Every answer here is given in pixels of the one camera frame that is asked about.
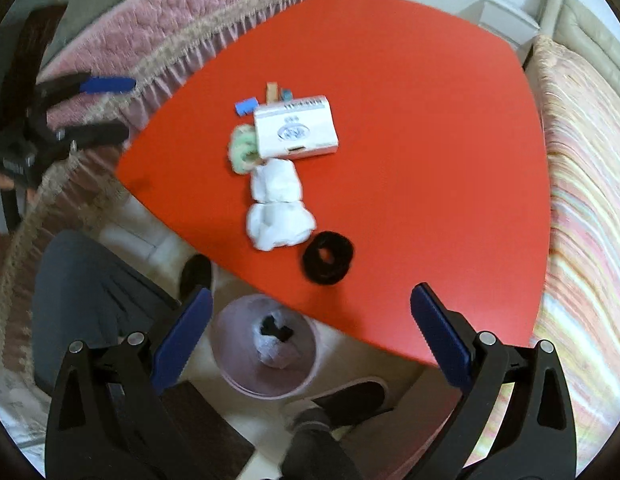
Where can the white tissue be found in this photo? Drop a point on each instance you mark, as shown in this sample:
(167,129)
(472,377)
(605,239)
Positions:
(280,225)
(276,182)

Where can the small teal block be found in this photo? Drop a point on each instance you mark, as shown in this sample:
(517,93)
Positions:
(287,94)

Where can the black scrunchie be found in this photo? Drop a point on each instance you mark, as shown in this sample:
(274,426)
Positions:
(315,266)

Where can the green fluffy scrunchie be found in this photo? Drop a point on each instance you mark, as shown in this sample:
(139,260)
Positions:
(240,152)

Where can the pink waste bin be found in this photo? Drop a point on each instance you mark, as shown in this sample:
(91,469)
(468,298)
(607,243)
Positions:
(230,365)

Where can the beige padded headboard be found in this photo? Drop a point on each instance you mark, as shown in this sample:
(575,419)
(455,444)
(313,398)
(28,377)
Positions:
(589,20)

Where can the white nightstand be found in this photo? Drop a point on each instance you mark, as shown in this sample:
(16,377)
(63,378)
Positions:
(504,15)

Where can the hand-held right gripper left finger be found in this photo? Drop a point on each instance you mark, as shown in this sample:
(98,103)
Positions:
(182,340)

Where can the small blue block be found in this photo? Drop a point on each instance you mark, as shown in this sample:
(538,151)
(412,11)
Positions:
(246,106)

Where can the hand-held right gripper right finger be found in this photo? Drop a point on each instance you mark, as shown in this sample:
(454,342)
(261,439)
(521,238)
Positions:
(439,340)

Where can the white cardboard box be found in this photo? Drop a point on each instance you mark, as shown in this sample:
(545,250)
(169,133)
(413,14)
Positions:
(295,130)

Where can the person's left hand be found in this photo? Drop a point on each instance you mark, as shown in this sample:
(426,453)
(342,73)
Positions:
(0,180)

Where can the person's right black shoe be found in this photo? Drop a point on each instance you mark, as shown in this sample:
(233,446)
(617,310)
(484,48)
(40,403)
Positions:
(355,400)

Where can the bed with striped cover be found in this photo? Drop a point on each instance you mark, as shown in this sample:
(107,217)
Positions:
(579,210)

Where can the person's black shoe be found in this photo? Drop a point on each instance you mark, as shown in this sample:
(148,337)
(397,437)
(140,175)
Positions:
(355,400)
(196,275)

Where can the person's left black shoe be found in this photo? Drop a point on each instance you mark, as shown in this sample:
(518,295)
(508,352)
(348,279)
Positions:
(196,275)

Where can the person's right leg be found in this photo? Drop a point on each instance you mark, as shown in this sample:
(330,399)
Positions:
(310,452)

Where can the small orange block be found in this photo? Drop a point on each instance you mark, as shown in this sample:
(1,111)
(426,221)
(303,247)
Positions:
(272,92)

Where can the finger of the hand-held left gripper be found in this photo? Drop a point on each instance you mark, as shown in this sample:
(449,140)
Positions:
(110,84)
(97,134)

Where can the crumpled plastic bag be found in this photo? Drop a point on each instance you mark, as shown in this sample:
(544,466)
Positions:
(277,350)

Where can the red table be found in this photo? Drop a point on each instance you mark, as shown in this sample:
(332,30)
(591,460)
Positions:
(389,160)

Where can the pink quilted cover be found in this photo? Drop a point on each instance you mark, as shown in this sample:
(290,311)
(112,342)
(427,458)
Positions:
(190,10)

